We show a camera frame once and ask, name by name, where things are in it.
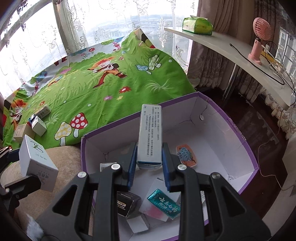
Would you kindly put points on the black small box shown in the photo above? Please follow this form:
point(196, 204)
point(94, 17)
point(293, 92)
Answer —
point(127, 203)

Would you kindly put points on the brown drape curtain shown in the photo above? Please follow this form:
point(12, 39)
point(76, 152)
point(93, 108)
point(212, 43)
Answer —
point(232, 21)

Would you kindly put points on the long white carton box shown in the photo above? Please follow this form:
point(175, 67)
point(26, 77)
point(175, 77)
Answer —
point(34, 160)

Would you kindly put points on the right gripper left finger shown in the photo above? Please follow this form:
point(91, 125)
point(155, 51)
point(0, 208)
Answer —
point(58, 221)

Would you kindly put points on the orange blue small tray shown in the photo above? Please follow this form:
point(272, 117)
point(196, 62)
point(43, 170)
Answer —
point(186, 155)

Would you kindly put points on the green tissue pack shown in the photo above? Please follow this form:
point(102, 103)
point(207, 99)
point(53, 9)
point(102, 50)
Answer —
point(197, 25)

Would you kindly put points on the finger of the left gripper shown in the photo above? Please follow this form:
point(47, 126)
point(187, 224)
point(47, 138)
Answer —
point(13, 192)

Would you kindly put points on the white curved shelf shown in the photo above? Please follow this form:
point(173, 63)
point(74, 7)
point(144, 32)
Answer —
point(237, 51)

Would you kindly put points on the white lace curtain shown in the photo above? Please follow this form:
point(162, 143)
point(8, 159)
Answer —
point(39, 32)

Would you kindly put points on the white blue medicine box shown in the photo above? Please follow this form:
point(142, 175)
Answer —
point(149, 147)

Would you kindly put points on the white cube box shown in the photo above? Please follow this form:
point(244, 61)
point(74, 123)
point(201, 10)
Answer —
point(38, 126)

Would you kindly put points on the small white box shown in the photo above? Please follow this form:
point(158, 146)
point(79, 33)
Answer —
point(138, 223)

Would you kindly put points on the teal foil packet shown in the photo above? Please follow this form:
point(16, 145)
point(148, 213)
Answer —
point(165, 204)

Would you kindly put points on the green cartoon print cloth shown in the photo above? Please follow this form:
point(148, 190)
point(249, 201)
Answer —
point(93, 87)

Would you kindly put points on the beige toothpaste box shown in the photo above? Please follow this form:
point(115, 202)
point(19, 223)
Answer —
point(43, 112)

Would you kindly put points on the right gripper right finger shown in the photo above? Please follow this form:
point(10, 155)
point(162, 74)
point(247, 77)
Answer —
point(211, 209)

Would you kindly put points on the kraft brown box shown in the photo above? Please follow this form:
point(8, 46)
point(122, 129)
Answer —
point(21, 131)

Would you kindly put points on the white pink flat box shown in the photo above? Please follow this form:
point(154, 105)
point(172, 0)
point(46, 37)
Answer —
point(149, 209)

